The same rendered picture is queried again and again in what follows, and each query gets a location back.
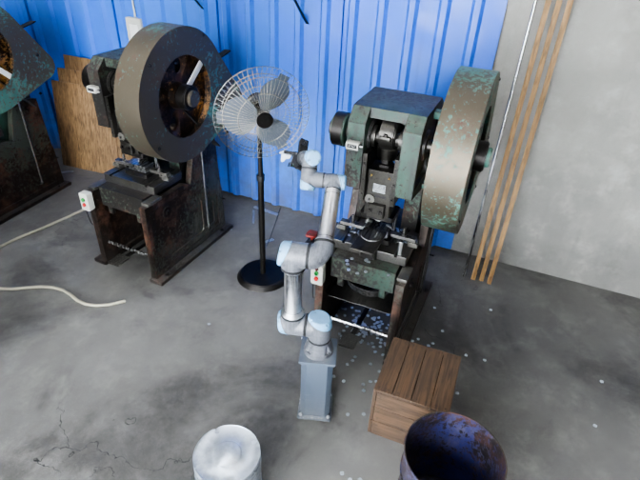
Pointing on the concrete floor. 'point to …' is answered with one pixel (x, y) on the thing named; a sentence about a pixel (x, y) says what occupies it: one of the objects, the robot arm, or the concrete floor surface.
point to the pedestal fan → (274, 89)
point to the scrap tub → (450, 450)
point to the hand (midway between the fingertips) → (292, 156)
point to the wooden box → (410, 412)
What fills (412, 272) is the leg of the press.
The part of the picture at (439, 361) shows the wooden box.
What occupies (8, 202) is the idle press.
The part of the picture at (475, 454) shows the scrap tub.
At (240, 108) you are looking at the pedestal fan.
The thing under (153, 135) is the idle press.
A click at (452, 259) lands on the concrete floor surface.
